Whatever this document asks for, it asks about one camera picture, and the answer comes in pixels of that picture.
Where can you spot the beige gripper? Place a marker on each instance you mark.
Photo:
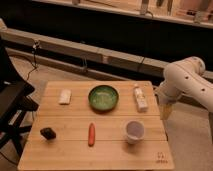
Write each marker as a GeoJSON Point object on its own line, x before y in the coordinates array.
{"type": "Point", "coordinates": [165, 111]}

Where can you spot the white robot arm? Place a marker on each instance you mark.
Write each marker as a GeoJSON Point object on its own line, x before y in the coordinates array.
{"type": "Point", "coordinates": [184, 76]}

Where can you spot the white bottle lying down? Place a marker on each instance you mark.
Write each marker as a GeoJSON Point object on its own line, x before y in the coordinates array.
{"type": "Point", "coordinates": [140, 98]}

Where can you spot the white paper cup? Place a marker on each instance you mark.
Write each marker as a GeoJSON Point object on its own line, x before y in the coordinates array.
{"type": "Point", "coordinates": [134, 132]}

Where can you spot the green bowl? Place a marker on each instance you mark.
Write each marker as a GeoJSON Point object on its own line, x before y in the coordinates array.
{"type": "Point", "coordinates": [103, 97]}

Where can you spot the orange carrot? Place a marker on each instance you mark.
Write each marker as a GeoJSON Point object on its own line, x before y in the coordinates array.
{"type": "Point", "coordinates": [91, 135]}

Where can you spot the small black object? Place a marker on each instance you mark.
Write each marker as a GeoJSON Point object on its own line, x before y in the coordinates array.
{"type": "Point", "coordinates": [48, 133]}

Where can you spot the black chair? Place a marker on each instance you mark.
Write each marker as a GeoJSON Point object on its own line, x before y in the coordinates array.
{"type": "Point", "coordinates": [14, 102]}

